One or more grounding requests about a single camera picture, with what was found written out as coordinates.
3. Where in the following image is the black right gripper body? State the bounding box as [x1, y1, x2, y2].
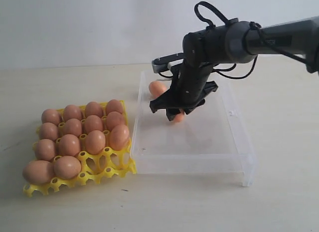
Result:
[157, 61, 218, 114]

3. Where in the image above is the brown egg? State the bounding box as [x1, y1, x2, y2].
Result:
[85, 130, 106, 155]
[22, 160, 55, 185]
[63, 104, 83, 122]
[34, 139, 57, 161]
[149, 81, 167, 99]
[58, 134, 81, 157]
[62, 118, 83, 137]
[41, 109, 62, 125]
[105, 99, 124, 115]
[173, 109, 185, 123]
[53, 156, 81, 180]
[84, 101, 104, 118]
[109, 124, 130, 151]
[106, 111, 126, 131]
[84, 115, 104, 134]
[39, 122, 59, 141]

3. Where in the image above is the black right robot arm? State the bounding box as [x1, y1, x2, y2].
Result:
[150, 17, 319, 121]

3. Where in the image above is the clear plastic box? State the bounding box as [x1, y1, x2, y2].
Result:
[131, 70, 256, 187]

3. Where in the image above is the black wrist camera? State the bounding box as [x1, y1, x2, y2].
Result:
[152, 52, 184, 74]

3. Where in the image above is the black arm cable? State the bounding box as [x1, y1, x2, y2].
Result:
[193, 1, 262, 80]

